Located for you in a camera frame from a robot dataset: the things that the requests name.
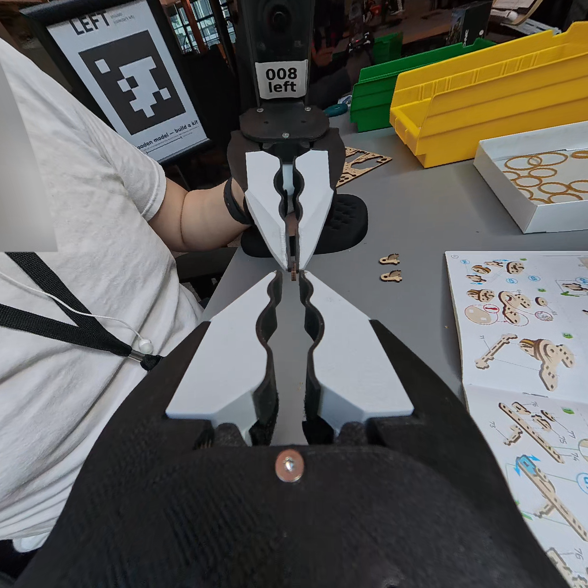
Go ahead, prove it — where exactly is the green plastic bin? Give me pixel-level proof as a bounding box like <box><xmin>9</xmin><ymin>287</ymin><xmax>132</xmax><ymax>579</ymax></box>
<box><xmin>350</xmin><ymin>31</ymin><xmax>497</xmax><ymax>134</ymax></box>

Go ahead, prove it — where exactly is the black wristband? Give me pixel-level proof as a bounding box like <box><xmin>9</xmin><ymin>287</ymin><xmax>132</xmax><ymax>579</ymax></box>
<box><xmin>224</xmin><ymin>177</ymin><xmax>255</xmax><ymax>226</ymax></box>

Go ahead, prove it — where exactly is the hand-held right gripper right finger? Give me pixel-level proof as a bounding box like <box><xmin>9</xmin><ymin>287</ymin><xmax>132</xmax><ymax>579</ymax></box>
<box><xmin>299</xmin><ymin>271</ymin><xmax>415</xmax><ymax>436</ymax></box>

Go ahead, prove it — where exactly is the person's white shirt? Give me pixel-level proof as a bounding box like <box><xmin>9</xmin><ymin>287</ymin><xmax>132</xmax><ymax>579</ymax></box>
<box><xmin>0</xmin><ymin>39</ymin><xmax>205</xmax><ymax>552</ymax></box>

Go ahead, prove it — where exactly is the black neck strap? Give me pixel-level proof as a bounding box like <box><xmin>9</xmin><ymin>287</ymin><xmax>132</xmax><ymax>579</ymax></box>
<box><xmin>0</xmin><ymin>252</ymin><xmax>162</xmax><ymax>372</ymax></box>

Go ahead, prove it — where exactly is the white cardboard tray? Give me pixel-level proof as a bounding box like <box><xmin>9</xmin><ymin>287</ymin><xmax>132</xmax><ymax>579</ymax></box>
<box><xmin>473</xmin><ymin>134</ymin><xmax>588</xmax><ymax>234</ymax></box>

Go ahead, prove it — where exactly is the framed marker code sign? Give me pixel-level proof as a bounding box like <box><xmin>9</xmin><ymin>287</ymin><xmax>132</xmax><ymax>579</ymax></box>
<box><xmin>21</xmin><ymin>0</ymin><xmax>212</xmax><ymax>164</ymax></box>

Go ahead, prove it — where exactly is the yellow plastic bin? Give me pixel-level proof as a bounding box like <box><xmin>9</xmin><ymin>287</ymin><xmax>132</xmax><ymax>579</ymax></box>
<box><xmin>390</xmin><ymin>21</ymin><xmax>588</xmax><ymax>168</ymax></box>

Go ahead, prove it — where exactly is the person's left forearm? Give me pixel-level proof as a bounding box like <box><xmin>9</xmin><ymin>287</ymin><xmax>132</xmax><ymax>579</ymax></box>
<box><xmin>147</xmin><ymin>177</ymin><xmax>249</xmax><ymax>252</ymax></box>

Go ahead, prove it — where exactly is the small dark wooden piece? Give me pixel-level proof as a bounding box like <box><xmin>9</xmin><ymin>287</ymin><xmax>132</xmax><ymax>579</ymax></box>
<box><xmin>286</xmin><ymin>216</ymin><xmax>301</xmax><ymax>281</ymax></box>

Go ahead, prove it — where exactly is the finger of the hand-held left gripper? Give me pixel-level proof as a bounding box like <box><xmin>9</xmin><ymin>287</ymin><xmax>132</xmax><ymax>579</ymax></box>
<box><xmin>293</xmin><ymin>150</ymin><xmax>336</xmax><ymax>270</ymax></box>
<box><xmin>245</xmin><ymin>152</ymin><xmax>291</xmax><ymax>272</ymax></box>

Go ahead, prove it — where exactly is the open instruction booklet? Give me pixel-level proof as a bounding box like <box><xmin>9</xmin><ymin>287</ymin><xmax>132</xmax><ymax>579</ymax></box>
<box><xmin>445</xmin><ymin>250</ymin><xmax>588</xmax><ymax>588</ymax></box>

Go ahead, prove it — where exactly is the black padded wrist rest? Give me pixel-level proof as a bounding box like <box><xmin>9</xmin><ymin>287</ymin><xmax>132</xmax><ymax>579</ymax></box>
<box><xmin>241</xmin><ymin>193</ymin><xmax>369</xmax><ymax>258</ymax></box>

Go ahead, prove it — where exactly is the wooden clipboard stand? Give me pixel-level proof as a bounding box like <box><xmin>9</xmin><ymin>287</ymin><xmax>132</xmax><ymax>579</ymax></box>
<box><xmin>489</xmin><ymin>0</ymin><xmax>545</xmax><ymax>29</ymax></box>

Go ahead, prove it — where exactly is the group of tan rubber bands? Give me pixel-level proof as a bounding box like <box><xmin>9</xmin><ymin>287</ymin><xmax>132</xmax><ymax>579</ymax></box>
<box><xmin>502</xmin><ymin>149</ymin><xmax>588</xmax><ymax>205</ymax></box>

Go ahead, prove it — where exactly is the white earphone cable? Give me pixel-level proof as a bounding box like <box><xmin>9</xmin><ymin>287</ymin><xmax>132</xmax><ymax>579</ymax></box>
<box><xmin>0</xmin><ymin>271</ymin><xmax>154</xmax><ymax>355</ymax></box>

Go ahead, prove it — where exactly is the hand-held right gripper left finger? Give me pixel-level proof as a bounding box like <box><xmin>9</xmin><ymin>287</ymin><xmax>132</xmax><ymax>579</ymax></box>
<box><xmin>164</xmin><ymin>270</ymin><xmax>283</xmax><ymax>445</ymax></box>

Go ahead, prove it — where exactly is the black toy set box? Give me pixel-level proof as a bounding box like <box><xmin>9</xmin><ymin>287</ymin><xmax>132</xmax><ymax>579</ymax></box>
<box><xmin>448</xmin><ymin>0</ymin><xmax>494</xmax><ymax>47</ymax></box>

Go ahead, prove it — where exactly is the plywood parts sheet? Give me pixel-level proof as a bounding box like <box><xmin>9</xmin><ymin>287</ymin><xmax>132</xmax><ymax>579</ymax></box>
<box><xmin>335</xmin><ymin>147</ymin><xmax>392</xmax><ymax>188</ymax></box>

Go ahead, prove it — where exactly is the grey desk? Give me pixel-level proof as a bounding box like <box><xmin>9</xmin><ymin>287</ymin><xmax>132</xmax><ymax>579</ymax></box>
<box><xmin>202</xmin><ymin>106</ymin><xmax>588</xmax><ymax>460</ymax></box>

